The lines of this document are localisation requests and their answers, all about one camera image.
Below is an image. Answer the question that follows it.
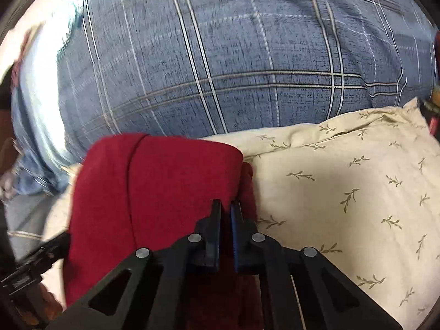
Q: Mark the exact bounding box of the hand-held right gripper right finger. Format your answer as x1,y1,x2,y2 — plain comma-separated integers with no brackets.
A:
230,199,403,330

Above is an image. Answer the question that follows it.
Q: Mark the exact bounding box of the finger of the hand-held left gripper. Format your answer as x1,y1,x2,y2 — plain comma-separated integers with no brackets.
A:
26,232,72,273

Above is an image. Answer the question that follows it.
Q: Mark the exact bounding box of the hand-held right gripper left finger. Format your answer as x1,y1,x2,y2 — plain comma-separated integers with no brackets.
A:
45,199,222,330

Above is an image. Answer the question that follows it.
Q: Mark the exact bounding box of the red knit garment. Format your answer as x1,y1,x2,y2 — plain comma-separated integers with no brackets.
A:
64,133,265,330

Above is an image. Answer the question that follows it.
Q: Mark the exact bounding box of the person's left hand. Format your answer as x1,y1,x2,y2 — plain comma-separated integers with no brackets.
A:
32,278,65,321

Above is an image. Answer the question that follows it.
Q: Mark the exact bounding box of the grey striped cloth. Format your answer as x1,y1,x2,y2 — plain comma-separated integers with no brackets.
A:
5,192,69,253

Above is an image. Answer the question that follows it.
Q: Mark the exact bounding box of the brown wooden furniture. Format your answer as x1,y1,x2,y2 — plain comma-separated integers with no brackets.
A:
0,106,22,176

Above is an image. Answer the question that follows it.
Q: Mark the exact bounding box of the cream leaf-print pillow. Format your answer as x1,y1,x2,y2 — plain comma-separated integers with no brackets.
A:
43,98,438,324

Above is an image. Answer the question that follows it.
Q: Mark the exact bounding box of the blue plaid pillow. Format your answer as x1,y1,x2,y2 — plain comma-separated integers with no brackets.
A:
10,0,437,196

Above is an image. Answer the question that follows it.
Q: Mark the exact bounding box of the red and yellow object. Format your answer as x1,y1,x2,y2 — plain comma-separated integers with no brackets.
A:
421,31,440,134

